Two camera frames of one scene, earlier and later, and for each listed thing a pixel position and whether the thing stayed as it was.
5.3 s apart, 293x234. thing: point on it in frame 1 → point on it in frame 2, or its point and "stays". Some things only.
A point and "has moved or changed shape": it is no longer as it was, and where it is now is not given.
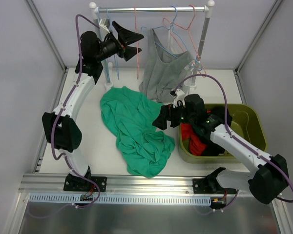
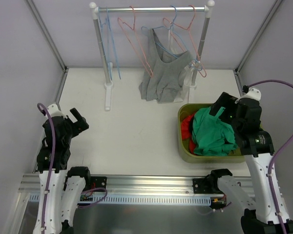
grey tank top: [164, 73] stays
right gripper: [172, 115] → [222, 106]
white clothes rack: [206, 9] stays
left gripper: [120, 46] → [78, 121]
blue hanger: [103, 61] has moved or changed shape
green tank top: [130, 117] → [211, 136]
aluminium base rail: [116, 184] stays
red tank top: [197, 146] stays
